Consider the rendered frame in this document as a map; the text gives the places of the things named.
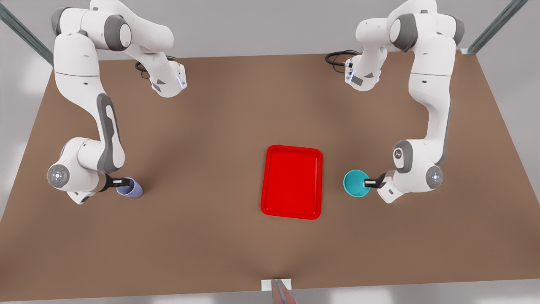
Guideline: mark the purple cup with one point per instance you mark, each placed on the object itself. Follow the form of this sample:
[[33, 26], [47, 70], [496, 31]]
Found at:
[[134, 191]]

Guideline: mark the teal bowl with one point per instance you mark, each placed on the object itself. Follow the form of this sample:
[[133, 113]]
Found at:
[[353, 182]]

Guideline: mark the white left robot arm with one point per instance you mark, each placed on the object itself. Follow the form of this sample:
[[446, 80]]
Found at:
[[432, 71]]

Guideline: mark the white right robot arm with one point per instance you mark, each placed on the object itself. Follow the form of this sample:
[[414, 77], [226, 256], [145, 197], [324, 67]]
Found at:
[[76, 63]]

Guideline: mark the red tray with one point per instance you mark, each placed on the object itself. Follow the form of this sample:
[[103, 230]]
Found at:
[[292, 181]]

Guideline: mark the silver frame post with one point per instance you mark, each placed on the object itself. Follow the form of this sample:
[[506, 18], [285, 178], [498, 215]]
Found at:
[[279, 290], [491, 27], [25, 36]]

